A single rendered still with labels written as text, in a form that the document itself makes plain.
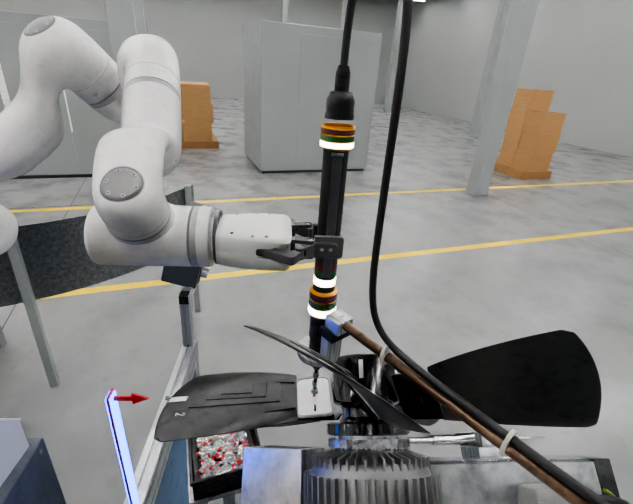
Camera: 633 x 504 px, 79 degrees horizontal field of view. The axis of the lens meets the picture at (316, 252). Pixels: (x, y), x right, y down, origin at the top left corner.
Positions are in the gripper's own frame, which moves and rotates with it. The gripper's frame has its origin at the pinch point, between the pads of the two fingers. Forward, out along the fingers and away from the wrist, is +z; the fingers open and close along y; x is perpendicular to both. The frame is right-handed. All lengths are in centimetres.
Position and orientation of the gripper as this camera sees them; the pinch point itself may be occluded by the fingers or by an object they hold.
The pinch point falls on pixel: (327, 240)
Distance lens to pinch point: 54.9
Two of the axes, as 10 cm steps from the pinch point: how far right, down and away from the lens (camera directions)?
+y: 0.7, 4.4, -8.9
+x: 0.6, -9.0, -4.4
